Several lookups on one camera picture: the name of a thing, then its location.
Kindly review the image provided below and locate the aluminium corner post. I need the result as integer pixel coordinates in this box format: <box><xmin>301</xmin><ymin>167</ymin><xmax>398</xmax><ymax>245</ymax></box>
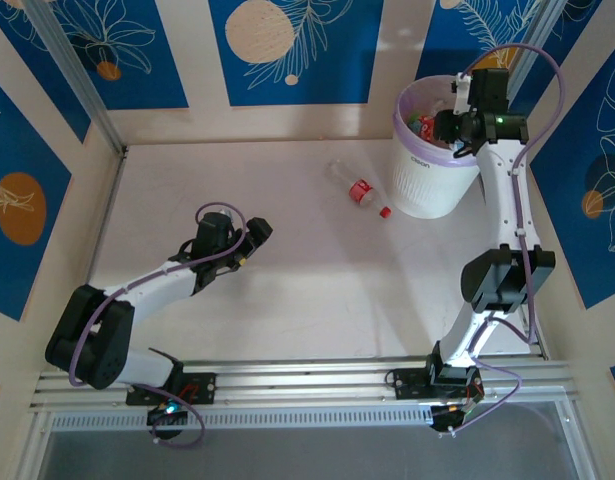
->
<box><xmin>24</xmin><ymin>0</ymin><xmax>129</xmax><ymax>157</ymax></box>
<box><xmin>506</xmin><ymin>0</ymin><xmax>558</xmax><ymax>101</ymax></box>

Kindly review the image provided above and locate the blue panel with beige circle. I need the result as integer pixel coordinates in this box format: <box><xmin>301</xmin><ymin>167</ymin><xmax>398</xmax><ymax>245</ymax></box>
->
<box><xmin>209</xmin><ymin>0</ymin><xmax>384</xmax><ymax>107</ymax></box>

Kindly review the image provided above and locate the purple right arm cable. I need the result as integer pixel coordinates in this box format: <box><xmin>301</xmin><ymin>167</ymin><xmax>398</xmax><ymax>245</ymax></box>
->
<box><xmin>459</xmin><ymin>43</ymin><xmax>571</xmax><ymax>346</ymax></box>

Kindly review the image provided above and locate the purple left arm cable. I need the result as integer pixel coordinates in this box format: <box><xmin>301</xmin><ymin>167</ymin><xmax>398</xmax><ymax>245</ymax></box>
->
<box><xmin>69</xmin><ymin>202</ymin><xmax>248</xmax><ymax>389</ymax></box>

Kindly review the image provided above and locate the red label cola bottle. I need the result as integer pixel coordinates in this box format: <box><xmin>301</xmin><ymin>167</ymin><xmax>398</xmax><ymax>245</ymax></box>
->
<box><xmin>327</xmin><ymin>158</ymin><xmax>394</xmax><ymax>221</ymax></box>

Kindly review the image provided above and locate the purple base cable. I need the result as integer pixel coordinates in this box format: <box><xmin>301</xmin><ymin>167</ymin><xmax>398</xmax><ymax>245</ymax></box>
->
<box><xmin>149</xmin><ymin>394</ymin><xmax>207</xmax><ymax>449</ymax></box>
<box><xmin>479</xmin><ymin>317</ymin><xmax>524</xmax><ymax>432</ymax></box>

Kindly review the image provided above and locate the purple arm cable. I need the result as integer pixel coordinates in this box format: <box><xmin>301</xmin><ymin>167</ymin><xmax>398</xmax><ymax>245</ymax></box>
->
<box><xmin>69</xmin><ymin>202</ymin><xmax>248</xmax><ymax>389</ymax></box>
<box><xmin>459</xmin><ymin>43</ymin><xmax>571</xmax><ymax>346</ymax></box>

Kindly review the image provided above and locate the white plastic bin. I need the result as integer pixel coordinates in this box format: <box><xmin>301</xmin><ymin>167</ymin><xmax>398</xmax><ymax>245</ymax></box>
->
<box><xmin>390</xmin><ymin>74</ymin><xmax>483</xmax><ymax>220</ymax></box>

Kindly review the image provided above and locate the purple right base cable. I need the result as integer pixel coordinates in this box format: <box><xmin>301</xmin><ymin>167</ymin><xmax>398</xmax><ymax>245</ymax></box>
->
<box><xmin>479</xmin><ymin>317</ymin><xmax>524</xmax><ymax>432</ymax></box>

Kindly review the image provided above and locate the aluminium frame rail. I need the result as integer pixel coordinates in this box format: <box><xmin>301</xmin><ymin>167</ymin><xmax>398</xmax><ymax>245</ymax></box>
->
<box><xmin>31</xmin><ymin>355</ymin><xmax>573</xmax><ymax>416</ymax></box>

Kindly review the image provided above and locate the white waste bin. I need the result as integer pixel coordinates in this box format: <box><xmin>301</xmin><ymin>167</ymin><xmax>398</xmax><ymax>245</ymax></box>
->
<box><xmin>391</xmin><ymin>74</ymin><xmax>481</xmax><ymax>169</ymax></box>

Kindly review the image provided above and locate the red and teal label bottle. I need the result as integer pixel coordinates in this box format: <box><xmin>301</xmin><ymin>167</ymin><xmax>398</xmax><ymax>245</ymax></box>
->
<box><xmin>407</xmin><ymin>113</ymin><xmax>438</xmax><ymax>142</ymax></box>

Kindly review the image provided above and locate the slotted grey cable duct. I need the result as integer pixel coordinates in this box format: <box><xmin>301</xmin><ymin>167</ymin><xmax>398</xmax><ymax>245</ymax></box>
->
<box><xmin>49</xmin><ymin>403</ymin><xmax>438</xmax><ymax>432</ymax></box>

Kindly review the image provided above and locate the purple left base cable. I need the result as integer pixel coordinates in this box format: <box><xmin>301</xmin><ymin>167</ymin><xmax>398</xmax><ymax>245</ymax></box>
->
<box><xmin>149</xmin><ymin>394</ymin><xmax>207</xmax><ymax>449</ymax></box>

